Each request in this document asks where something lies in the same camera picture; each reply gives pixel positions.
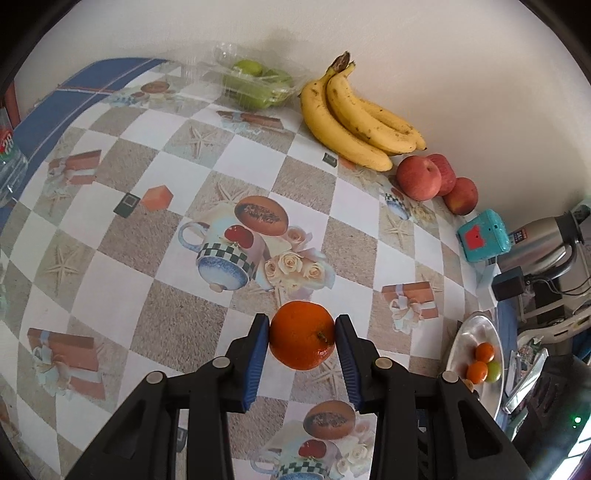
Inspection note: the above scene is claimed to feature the clear container of green fruit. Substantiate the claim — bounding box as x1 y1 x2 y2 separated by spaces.
182 41 296 112

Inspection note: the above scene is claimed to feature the white power strip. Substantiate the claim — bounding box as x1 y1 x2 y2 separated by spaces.
475 258 502 310

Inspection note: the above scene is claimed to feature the teal plastic box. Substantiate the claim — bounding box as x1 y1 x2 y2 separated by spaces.
457 209 512 263

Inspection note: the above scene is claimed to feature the white plastic frame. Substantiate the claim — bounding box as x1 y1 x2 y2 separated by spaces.
517 295 591 344

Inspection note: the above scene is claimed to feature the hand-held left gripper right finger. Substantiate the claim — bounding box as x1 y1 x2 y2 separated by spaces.
335 314 520 480

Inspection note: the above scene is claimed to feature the dark red apple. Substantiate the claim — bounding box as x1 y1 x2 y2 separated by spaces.
444 176 478 216
427 154 457 197

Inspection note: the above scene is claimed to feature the black power adapter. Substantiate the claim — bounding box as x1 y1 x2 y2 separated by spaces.
491 267 528 303

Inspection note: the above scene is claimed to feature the yellow banana bunch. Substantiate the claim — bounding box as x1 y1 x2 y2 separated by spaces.
300 52 428 172

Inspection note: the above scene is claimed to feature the pale red apple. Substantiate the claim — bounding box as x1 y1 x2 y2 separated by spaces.
397 155 443 202

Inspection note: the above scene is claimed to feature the clear glass mug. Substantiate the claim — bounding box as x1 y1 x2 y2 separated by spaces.
0 108 29 206

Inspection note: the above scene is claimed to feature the round metal plate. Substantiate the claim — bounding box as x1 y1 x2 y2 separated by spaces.
445 313 507 418

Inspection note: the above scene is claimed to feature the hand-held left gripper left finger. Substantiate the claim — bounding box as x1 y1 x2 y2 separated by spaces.
85 313 270 480

